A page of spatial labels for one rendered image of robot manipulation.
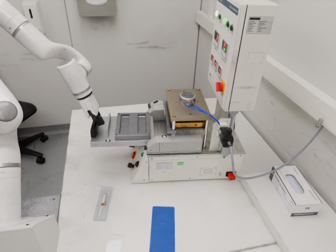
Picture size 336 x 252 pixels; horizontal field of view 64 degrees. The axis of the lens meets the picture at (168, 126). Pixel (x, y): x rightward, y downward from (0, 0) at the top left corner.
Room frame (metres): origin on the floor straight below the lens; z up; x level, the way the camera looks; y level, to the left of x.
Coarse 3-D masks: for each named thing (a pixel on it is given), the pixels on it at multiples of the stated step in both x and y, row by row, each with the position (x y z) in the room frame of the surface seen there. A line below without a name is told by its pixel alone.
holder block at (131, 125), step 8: (128, 112) 1.19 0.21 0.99; (136, 112) 1.19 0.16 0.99; (144, 112) 1.20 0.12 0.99; (120, 120) 1.13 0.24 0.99; (128, 120) 1.14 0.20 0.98; (136, 120) 1.12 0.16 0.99; (144, 120) 1.14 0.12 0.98; (120, 128) 1.07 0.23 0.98; (128, 128) 1.05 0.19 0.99; (136, 128) 1.05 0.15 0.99; (144, 128) 1.07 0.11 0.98; (120, 136) 0.99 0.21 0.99; (128, 136) 0.99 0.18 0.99; (136, 136) 1.00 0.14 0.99; (144, 136) 1.00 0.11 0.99
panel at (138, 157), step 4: (132, 148) 1.18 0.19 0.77; (136, 148) 1.11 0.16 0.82; (136, 152) 1.08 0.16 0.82; (140, 152) 1.03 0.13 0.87; (144, 152) 0.98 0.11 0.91; (136, 156) 1.05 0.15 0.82; (140, 156) 1.00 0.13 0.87; (144, 156) 0.95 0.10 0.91; (132, 160) 1.07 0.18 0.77; (136, 160) 1.02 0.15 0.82; (140, 160) 0.97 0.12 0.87; (132, 168) 1.01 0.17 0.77; (136, 168) 0.96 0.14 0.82; (132, 172) 0.98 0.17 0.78; (132, 176) 0.95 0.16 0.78
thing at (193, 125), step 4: (168, 112) 1.12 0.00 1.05; (196, 120) 1.04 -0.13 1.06; (200, 120) 1.04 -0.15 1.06; (204, 120) 1.04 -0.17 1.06; (176, 124) 1.01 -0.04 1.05; (180, 124) 1.02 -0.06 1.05; (184, 124) 1.02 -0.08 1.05; (188, 124) 1.02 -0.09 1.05; (192, 124) 1.02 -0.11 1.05; (196, 124) 1.02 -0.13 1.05; (200, 124) 1.03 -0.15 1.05; (204, 124) 1.03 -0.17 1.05; (176, 128) 1.01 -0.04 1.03; (180, 128) 1.02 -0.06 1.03; (184, 128) 1.02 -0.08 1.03; (188, 128) 1.02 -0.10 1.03; (192, 128) 1.02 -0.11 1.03; (196, 128) 1.02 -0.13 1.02; (200, 128) 1.03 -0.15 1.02
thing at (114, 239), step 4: (112, 236) 0.62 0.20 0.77; (116, 236) 0.63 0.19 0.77; (120, 236) 0.63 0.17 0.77; (108, 240) 0.61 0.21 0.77; (112, 240) 0.61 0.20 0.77; (116, 240) 0.61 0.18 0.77; (120, 240) 0.61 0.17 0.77; (108, 244) 0.59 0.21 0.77; (112, 244) 0.59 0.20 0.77; (116, 244) 0.59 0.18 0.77; (120, 244) 0.59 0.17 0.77; (108, 248) 0.57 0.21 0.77; (112, 248) 0.57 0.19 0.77; (116, 248) 0.58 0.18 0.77
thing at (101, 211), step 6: (102, 186) 0.88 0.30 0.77; (108, 186) 0.88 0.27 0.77; (102, 192) 0.85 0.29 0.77; (108, 192) 0.85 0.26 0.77; (102, 198) 0.81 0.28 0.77; (108, 198) 0.81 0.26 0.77; (96, 204) 0.78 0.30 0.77; (102, 204) 0.78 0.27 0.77; (108, 204) 0.78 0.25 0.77; (96, 210) 0.74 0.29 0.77; (102, 210) 0.75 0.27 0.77; (96, 216) 0.71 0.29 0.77; (102, 216) 0.72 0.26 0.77
